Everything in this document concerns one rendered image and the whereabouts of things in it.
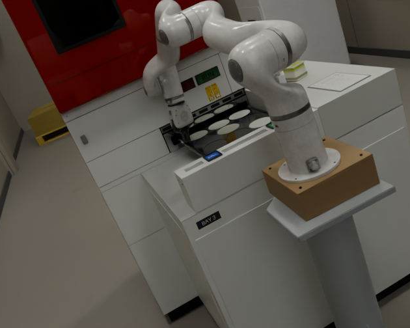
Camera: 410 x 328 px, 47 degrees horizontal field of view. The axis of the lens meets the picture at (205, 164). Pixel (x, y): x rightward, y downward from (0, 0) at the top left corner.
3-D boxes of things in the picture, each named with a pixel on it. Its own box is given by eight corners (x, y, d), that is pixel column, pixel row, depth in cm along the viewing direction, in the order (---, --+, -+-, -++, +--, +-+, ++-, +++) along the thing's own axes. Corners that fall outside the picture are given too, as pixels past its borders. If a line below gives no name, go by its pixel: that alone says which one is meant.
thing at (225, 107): (170, 152, 220) (162, 134, 217) (250, 112, 230) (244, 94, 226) (171, 153, 219) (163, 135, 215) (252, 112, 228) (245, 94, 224)
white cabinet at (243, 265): (203, 308, 247) (140, 174, 218) (352, 221, 267) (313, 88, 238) (257, 391, 189) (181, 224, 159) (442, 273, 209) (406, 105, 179)
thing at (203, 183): (187, 204, 171) (172, 171, 165) (314, 138, 182) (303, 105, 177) (196, 213, 162) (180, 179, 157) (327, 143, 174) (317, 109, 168)
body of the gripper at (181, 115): (172, 103, 196) (180, 129, 199) (189, 96, 202) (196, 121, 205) (161, 105, 201) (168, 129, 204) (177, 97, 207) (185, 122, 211)
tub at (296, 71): (285, 82, 211) (280, 68, 209) (296, 75, 214) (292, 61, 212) (297, 81, 205) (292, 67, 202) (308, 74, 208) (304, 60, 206)
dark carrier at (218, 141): (181, 139, 216) (180, 138, 215) (245, 107, 223) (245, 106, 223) (207, 157, 184) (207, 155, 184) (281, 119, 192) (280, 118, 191)
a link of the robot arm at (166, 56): (142, 50, 172) (148, 103, 198) (183, 38, 176) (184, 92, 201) (134, 34, 176) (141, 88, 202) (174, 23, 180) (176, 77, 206)
